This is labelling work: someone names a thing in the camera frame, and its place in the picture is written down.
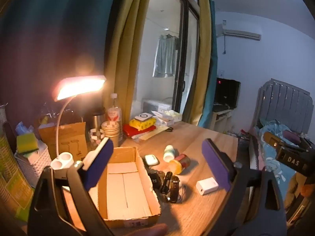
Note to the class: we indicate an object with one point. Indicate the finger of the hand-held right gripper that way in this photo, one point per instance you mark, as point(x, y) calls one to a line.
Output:
point(270, 139)

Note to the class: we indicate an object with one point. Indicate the yellow green sponge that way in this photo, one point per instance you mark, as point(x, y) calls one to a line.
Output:
point(27, 142)

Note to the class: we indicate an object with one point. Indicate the blue plastic bag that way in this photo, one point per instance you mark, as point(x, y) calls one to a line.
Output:
point(22, 127)

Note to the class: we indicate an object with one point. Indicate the teal curtain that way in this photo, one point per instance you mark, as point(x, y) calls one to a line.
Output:
point(61, 29)
point(213, 66)

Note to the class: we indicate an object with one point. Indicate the black monitor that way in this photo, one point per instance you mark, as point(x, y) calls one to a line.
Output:
point(227, 92)

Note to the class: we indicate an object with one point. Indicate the white grey flat device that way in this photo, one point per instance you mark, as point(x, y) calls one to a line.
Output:
point(143, 117)

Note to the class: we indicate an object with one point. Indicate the black sliding door frame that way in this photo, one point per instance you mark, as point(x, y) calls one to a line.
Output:
point(184, 66)

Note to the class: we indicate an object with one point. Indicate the hanging grey garment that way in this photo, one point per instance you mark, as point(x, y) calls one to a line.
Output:
point(165, 56)

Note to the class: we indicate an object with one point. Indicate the brown lamp packaging carton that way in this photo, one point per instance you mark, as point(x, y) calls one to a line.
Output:
point(71, 137)

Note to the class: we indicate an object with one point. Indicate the white wet wipes pack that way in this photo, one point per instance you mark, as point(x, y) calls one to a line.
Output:
point(162, 121)

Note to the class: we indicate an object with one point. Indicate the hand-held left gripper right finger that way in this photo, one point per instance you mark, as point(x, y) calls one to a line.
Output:
point(216, 163)

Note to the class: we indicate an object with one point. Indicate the white desk lamp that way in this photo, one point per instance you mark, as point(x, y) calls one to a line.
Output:
point(78, 86)

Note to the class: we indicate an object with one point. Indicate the red book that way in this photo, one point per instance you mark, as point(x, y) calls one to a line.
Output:
point(129, 130)

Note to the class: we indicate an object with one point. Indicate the red can yellow lid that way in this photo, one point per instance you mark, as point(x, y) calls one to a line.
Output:
point(181, 163)

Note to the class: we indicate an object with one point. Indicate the pale yellow paper sheet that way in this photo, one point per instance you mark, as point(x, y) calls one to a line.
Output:
point(155, 134)

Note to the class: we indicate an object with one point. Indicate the printed glass jar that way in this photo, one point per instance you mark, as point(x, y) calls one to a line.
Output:
point(94, 139)

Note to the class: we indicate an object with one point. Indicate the grey bed headboard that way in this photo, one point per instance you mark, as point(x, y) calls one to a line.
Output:
point(285, 105)

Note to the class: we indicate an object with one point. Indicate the white earbuds case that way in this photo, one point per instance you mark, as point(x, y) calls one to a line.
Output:
point(151, 159)

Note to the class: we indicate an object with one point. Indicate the stainless steel thermos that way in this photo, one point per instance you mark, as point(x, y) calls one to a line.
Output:
point(97, 121)

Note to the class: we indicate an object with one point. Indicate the white charger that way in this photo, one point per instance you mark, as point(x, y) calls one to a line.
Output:
point(206, 185)

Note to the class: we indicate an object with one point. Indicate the white washing machine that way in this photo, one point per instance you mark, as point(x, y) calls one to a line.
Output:
point(157, 105)

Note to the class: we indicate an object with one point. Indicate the clear water bottle red label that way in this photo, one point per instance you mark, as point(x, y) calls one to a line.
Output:
point(114, 114)

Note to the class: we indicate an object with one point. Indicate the person's left hand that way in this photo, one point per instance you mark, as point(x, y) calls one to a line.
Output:
point(145, 231)

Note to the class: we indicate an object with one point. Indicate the person's right hand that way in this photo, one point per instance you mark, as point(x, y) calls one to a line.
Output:
point(308, 190)

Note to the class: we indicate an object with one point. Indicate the white side table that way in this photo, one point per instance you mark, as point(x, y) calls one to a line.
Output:
point(220, 119)

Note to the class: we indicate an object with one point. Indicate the green bag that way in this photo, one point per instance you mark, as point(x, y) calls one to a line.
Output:
point(9, 177)

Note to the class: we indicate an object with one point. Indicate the yellow pouch with white device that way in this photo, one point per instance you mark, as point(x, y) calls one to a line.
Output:
point(144, 125)

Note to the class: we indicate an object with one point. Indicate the cardboard box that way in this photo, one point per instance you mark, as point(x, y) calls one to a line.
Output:
point(128, 194)

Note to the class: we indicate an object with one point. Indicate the white woven plastic basket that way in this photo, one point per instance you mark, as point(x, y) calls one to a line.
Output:
point(32, 168)

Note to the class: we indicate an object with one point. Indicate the white air conditioner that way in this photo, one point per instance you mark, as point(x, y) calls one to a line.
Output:
point(240, 32)

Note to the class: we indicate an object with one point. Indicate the white pill bottle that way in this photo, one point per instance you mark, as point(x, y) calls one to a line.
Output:
point(169, 153)

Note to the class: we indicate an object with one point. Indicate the black scissors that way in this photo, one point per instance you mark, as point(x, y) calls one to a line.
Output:
point(169, 129)

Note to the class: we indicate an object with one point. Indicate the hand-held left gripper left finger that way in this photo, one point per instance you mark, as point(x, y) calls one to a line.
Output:
point(101, 163)

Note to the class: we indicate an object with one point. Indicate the stack of paper cups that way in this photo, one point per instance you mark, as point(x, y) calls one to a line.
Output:
point(110, 132)

